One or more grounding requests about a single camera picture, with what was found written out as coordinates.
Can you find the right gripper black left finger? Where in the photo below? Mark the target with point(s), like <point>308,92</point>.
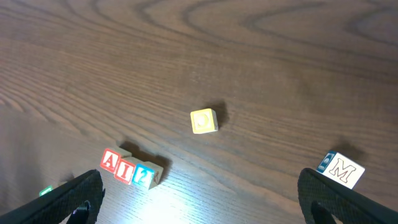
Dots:
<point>78,201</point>

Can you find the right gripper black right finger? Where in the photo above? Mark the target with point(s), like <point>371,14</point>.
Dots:
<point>323,200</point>

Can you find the red letter A block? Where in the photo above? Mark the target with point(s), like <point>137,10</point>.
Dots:
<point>112,157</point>

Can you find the red letter I block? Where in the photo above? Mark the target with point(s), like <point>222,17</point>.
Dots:
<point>126,169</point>

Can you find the blue number 2 block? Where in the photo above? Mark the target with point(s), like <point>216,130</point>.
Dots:
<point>147,175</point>

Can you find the green letter wooden block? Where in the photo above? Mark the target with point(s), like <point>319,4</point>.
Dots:
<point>46,190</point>

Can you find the plain patterned wooden block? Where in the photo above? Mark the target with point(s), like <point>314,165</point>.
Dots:
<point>341,169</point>

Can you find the yellow top wooden block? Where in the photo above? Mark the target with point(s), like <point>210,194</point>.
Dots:
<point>204,121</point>

